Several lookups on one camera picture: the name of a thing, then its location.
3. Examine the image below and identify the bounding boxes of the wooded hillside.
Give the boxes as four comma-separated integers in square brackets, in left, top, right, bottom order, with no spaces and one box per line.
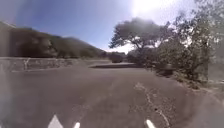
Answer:
[0,21,108,60]

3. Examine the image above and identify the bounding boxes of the broad crowned tree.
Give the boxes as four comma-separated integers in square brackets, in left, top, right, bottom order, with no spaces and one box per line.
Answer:
[108,17,168,54]

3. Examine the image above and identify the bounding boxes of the low stone wall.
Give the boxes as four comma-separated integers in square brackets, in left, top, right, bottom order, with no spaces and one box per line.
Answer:
[0,56,111,73]

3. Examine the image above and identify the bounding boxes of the row of bushes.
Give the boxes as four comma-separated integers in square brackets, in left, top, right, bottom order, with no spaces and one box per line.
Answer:
[128,0,224,83]

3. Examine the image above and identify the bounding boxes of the grey asphalt road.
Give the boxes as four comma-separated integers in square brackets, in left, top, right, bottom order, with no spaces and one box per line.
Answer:
[0,62,224,128]

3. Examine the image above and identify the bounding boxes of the dark bush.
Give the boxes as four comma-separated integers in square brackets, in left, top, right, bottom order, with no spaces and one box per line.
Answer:
[109,51,125,64]

